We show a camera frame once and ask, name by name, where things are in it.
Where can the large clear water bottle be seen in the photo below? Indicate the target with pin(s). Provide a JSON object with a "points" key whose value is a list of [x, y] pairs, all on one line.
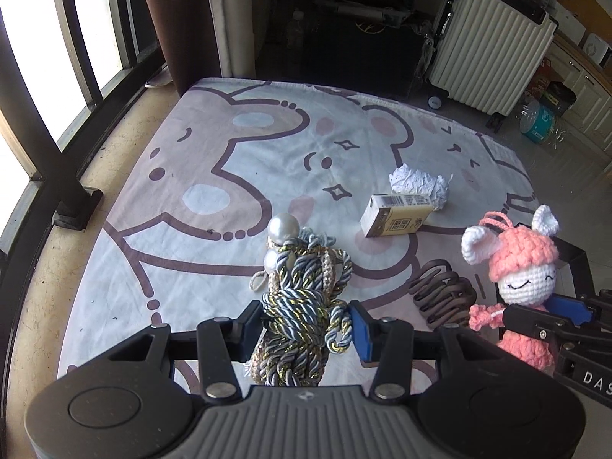
{"points": [[540, 122]]}

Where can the brown hair claw clip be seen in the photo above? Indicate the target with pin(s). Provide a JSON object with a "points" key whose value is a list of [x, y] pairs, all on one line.
{"points": [[440, 291]]}

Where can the pink crochet bunny doll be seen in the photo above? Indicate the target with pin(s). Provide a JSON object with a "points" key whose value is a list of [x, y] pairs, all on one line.
{"points": [[521, 253]]}

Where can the white ribbed suitcase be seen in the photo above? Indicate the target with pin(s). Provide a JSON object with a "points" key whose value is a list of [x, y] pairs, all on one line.
{"points": [[483, 43]]}

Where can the printed cartoon blanket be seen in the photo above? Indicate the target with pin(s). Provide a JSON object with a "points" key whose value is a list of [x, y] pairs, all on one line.
{"points": [[215, 229]]}

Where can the red and green cardboard box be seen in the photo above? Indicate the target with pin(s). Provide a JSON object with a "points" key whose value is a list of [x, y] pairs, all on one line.
{"points": [[540, 81]]}

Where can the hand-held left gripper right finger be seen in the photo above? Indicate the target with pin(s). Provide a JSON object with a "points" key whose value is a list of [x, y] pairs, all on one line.
{"points": [[363, 339]]}

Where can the yellow tissue carton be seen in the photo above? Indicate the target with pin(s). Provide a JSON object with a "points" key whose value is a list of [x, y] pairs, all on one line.
{"points": [[392, 220]]}

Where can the cream upright mattress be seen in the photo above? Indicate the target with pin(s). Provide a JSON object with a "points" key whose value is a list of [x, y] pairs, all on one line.
{"points": [[236, 14]]}

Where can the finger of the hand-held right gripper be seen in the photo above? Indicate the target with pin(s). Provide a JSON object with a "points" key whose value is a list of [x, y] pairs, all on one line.
{"points": [[571, 308], [535, 322]]}

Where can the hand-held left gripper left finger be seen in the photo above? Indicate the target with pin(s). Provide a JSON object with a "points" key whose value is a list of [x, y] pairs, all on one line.
{"points": [[252, 320]]}

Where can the cream kitchen cabinets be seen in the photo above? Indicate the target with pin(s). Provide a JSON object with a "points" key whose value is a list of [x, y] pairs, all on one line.
{"points": [[583, 81]]}

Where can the black window frame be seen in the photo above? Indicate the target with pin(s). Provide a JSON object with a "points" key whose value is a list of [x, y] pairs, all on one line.
{"points": [[52, 105]]}

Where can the crumpled white paper ball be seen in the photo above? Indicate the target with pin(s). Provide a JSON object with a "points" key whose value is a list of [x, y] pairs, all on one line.
{"points": [[416, 181]]}

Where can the black storage cabinet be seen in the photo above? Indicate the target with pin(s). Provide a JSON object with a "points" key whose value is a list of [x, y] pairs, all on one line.
{"points": [[344, 24]]}

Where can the black trash bin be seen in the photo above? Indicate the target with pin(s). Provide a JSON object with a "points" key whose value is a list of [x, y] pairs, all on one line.
{"points": [[560, 98]]}

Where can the brown curtain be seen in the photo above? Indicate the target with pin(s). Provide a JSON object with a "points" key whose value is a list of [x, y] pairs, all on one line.
{"points": [[167, 24]]}

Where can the black cardboard box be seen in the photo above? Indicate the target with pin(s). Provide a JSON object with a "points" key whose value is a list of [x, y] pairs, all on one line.
{"points": [[585, 267]]}

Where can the small round white disc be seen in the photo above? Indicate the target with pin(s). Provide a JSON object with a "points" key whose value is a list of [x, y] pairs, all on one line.
{"points": [[434, 102]]}

